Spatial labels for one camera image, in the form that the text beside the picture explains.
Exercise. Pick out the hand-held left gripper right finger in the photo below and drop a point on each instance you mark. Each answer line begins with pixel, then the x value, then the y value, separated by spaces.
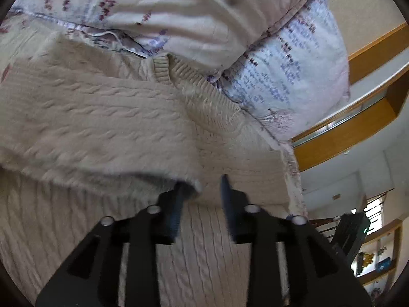
pixel 228 204

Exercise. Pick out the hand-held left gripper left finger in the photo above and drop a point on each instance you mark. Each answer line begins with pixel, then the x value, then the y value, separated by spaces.
pixel 175 212

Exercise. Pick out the window with grille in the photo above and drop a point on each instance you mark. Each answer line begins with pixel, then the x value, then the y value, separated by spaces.
pixel 374 212

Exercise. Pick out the wooden shelf unit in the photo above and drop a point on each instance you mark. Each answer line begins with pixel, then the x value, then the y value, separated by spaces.
pixel 380 259

